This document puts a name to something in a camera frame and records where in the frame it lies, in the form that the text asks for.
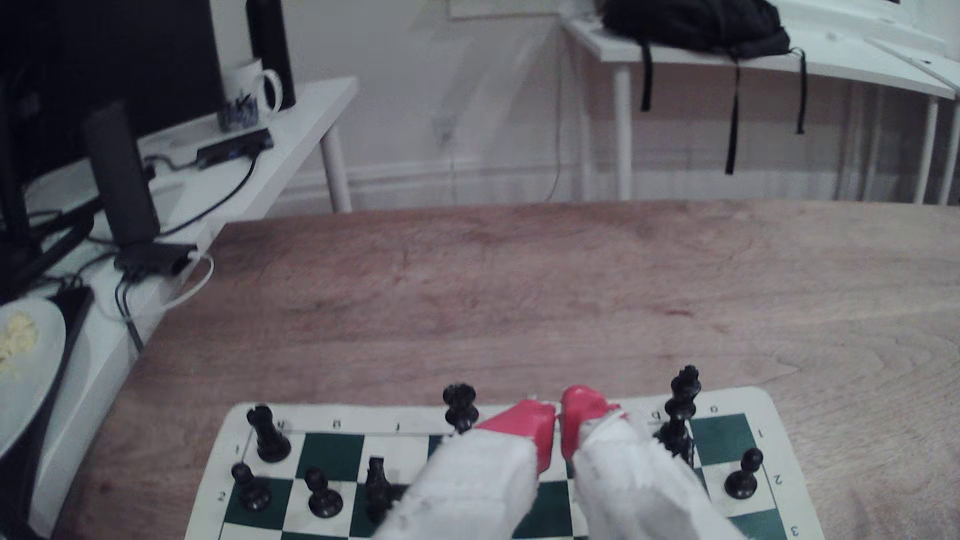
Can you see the black chess rook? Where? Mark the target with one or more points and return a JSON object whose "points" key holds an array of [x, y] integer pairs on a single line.
{"points": [[268, 442]]}

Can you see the black backpack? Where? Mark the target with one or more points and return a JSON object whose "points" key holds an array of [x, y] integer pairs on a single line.
{"points": [[697, 26]]}

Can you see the white plate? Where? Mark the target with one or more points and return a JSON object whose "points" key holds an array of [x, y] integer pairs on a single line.
{"points": [[30, 390]]}

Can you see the black chess pawn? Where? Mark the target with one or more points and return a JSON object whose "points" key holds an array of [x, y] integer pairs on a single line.
{"points": [[324, 499], [742, 484], [251, 491]]}

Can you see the white mug blue print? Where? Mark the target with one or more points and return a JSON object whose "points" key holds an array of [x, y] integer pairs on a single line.
{"points": [[251, 86]]}

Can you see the black computer monitor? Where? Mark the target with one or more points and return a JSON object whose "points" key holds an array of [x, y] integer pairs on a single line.
{"points": [[112, 60]]}

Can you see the white desk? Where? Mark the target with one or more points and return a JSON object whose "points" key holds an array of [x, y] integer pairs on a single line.
{"points": [[300, 120]]}

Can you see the green white chess mat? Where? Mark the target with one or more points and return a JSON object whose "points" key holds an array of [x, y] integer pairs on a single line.
{"points": [[334, 454]]}

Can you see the black chess piece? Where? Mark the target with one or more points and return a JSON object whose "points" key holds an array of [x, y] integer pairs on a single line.
{"points": [[377, 487]]}

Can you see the yellow food pieces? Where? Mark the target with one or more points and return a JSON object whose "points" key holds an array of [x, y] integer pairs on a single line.
{"points": [[16, 337]]}

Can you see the black adapter box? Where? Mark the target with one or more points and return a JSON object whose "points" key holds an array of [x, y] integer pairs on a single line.
{"points": [[154, 259]]}

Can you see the white table thin legs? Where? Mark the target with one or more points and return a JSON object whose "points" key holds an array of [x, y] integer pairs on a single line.
{"points": [[847, 64]]}

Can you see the black usb hub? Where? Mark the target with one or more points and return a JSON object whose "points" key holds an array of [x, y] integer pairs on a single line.
{"points": [[234, 148]]}

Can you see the black cylinder speaker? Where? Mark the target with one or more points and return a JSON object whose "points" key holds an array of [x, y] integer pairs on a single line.
{"points": [[121, 180]]}

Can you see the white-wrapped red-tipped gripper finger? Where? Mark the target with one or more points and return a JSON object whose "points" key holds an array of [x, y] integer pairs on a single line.
{"points": [[637, 495], [465, 487]]}

